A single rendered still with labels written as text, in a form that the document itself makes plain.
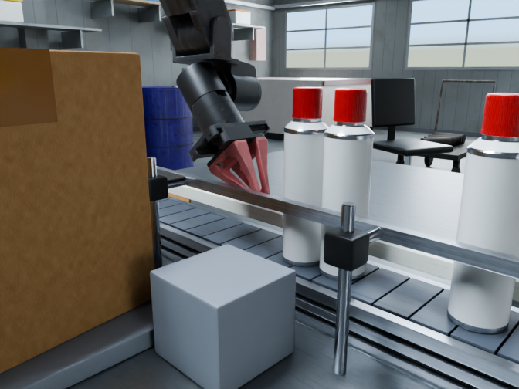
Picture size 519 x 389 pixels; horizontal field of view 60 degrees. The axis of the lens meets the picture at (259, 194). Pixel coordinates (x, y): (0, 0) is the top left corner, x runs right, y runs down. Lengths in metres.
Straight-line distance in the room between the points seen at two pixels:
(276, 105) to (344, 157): 6.99
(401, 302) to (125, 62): 0.36
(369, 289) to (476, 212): 0.15
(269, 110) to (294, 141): 7.04
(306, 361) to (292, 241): 0.14
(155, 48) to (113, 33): 0.82
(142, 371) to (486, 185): 0.35
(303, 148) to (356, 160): 0.06
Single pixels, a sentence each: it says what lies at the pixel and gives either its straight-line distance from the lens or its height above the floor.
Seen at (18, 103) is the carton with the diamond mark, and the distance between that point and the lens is 0.42.
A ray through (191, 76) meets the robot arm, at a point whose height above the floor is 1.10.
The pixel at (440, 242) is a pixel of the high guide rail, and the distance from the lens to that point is 0.42.
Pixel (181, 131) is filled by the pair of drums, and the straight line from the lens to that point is 4.98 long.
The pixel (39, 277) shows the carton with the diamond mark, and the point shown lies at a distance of 0.46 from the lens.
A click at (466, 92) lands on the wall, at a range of 8.69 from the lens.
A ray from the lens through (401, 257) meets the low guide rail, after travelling 0.53.
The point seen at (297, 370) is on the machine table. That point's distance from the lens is 0.46.
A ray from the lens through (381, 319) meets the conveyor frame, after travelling 0.46.
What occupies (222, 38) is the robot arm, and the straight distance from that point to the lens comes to 0.63.
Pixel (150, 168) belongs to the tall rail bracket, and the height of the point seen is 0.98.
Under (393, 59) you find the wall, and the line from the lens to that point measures 9.11.
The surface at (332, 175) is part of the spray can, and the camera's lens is 0.48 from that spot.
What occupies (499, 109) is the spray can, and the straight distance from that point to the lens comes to 0.41.
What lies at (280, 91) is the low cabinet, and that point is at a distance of 7.40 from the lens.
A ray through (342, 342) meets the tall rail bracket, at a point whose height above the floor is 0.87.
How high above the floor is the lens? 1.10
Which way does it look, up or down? 15 degrees down
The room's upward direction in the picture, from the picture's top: straight up
